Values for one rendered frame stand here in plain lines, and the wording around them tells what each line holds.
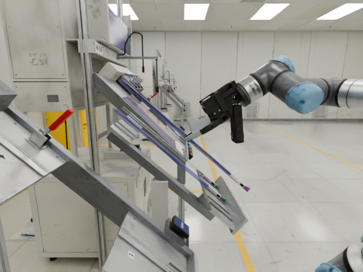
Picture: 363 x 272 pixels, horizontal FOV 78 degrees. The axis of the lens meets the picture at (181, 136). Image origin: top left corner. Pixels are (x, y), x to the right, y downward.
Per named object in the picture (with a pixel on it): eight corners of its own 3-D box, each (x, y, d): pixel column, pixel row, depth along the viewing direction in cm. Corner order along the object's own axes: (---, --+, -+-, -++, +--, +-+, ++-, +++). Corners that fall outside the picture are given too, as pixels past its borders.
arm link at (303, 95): (341, 88, 55) (307, 69, 62) (309, 88, 50) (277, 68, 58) (323, 115, 59) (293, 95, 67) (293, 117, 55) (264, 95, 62)
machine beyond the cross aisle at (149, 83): (185, 134, 567) (185, 55, 528) (185, 141, 487) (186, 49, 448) (131, 134, 568) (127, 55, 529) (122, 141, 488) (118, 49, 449)
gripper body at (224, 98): (196, 102, 69) (229, 80, 68) (211, 126, 70) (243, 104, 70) (200, 103, 61) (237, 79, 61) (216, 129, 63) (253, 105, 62)
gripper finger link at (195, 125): (175, 126, 65) (201, 108, 65) (186, 142, 66) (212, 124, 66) (176, 127, 62) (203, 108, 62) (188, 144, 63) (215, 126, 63)
